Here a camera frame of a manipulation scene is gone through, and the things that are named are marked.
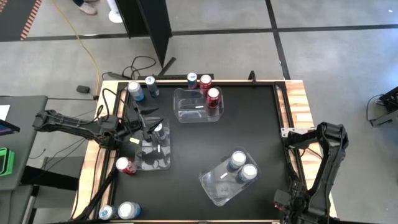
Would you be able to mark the black partition panel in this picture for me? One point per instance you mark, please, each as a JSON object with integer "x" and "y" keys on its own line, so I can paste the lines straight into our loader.
{"x": 146, "y": 18}

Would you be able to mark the black orange striped mat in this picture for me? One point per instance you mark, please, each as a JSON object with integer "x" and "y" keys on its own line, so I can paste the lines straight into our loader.
{"x": 15, "y": 18}

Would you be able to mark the grey side table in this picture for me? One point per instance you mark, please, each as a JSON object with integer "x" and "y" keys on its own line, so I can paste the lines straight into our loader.
{"x": 28, "y": 140}

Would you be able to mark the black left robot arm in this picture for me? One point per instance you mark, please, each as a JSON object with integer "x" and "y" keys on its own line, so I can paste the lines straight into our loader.
{"x": 68, "y": 124}

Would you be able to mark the person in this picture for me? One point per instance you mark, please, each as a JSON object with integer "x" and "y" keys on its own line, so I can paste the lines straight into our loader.
{"x": 87, "y": 8}

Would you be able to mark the black power strip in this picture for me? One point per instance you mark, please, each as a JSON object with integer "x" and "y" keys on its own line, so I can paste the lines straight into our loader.
{"x": 174, "y": 76}

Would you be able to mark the dark tablet device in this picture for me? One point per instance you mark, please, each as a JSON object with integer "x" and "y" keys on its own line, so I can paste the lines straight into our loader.
{"x": 7, "y": 127}

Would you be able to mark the silver metal bracket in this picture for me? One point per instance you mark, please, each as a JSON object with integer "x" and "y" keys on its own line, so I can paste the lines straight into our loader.
{"x": 284, "y": 133}

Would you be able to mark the clear plastic storage bin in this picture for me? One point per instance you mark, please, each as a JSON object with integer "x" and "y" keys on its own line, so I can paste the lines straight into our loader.
{"x": 155, "y": 161}
{"x": 189, "y": 109}
{"x": 217, "y": 189}

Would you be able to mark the blue silver Red Bull can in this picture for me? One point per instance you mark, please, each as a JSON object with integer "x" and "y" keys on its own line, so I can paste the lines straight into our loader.
{"x": 105, "y": 212}
{"x": 192, "y": 77}
{"x": 150, "y": 81}
{"x": 158, "y": 127}

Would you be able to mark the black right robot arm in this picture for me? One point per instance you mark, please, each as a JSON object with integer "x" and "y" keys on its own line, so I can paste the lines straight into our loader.
{"x": 329, "y": 161}

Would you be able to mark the green plastic item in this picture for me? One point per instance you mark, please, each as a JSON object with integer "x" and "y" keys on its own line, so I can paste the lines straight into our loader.
{"x": 6, "y": 161}

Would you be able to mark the white blue Spindrift can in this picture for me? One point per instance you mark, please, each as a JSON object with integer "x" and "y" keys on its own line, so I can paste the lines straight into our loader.
{"x": 248, "y": 171}
{"x": 126, "y": 210}
{"x": 134, "y": 87}
{"x": 237, "y": 158}

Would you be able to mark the white stand base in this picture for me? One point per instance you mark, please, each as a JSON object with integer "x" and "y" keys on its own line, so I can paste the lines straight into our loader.
{"x": 115, "y": 17}

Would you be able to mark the white paper sheet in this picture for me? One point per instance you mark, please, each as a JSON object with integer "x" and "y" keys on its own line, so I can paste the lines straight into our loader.
{"x": 3, "y": 112}

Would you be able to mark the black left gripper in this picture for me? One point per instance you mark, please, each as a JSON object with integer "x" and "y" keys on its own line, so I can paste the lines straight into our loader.
{"x": 133, "y": 124}

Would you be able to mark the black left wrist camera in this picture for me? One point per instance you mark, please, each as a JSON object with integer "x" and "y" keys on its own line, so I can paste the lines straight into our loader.
{"x": 109, "y": 123}

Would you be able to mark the black power adapter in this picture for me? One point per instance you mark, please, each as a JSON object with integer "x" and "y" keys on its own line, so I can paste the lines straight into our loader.
{"x": 83, "y": 89}

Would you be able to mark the red Coca-Cola can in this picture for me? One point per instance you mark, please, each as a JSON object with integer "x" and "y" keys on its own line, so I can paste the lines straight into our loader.
{"x": 213, "y": 93}
{"x": 122, "y": 163}
{"x": 205, "y": 81}

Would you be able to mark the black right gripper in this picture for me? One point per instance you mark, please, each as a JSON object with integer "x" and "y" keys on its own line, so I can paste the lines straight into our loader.
{"x": 287, "y": 203}

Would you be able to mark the black table clamp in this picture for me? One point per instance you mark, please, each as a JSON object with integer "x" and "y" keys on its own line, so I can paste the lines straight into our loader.
{"x": 252, "y": 77}

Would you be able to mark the black floor equipment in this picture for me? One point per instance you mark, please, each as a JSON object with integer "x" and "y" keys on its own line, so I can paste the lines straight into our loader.
{"x": 388, "y": 102}

